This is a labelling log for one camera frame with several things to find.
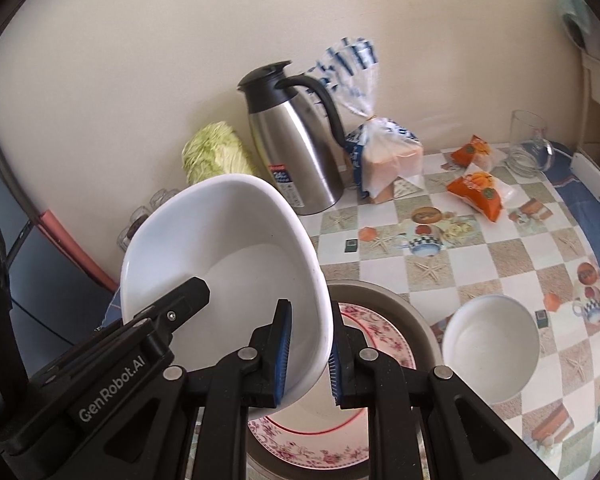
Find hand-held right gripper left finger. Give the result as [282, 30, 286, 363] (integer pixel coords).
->
[102, 299, 293, 480]

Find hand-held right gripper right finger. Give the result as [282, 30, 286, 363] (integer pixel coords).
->
[328, 300, 553, 480]

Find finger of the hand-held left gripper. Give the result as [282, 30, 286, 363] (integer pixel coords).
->
[135, 276, 211, 333]

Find pink floral plate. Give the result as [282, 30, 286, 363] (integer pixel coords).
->
[247, 302, 416, 466]

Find large white bowl red emblem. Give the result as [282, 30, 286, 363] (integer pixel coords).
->
[120, 174, 335, 408]

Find stainless steel pan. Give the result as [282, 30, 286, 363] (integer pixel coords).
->
[245, 281, 445, 480]

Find strawberry print bowl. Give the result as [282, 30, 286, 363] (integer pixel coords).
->
[441, 294, 541, 405]

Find blue board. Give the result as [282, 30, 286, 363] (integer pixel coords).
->
[0, 150, 118, 356]

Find pink tube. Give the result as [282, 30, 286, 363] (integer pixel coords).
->
[39, 210, 121, 293]

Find napa cabbage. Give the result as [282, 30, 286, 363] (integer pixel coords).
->
[181, 121, 258, 186]

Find printed checkered tablecloth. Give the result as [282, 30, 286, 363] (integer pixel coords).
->
[95, 142, 600, 480]

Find stainless steel thermos jug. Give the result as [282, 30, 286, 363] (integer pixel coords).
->
[237, 61, 353, 216]

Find bagged sliced bread loaf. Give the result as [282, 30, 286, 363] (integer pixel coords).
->
[307, 36, 425, 206]

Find orange snack packet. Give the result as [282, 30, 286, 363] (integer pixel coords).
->
[450, 135, 506, 171]
[446, 170, 516, 222]

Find clear glass mug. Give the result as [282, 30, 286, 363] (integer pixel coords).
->
[508, 110, 555, 177]

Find white plastic box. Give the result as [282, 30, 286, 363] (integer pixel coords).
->
[570, 152, 600, 203]

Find black cable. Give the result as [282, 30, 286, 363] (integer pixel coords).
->
[10, 295, 76, 347]

